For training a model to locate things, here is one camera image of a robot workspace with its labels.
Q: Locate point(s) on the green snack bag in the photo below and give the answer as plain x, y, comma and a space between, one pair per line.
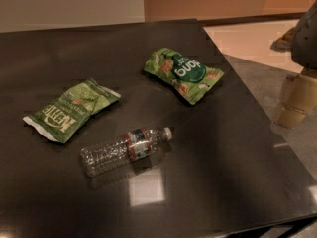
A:
189, 77

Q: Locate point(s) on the clear plastic water bottle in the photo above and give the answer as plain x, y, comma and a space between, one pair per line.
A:
125, 149

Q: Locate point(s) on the green Kettle chips bag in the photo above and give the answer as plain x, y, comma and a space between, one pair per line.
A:
62, 118

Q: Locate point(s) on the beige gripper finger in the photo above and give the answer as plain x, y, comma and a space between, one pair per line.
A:
298, 99

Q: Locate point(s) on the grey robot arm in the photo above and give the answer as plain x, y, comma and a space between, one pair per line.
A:
301, 40

